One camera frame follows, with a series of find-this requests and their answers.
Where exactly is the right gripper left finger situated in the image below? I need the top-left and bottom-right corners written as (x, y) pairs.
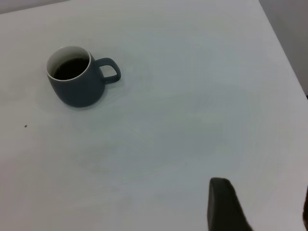
top-left (206, 177), bottom-right (254, 231)

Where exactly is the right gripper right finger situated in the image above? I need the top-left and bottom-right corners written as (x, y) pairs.
top-left (302, 185), bottom-right (308, 218)

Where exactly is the grey ceramic cup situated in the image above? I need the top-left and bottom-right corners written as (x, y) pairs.
top-left (46, 45), bottom-right (122, 108)

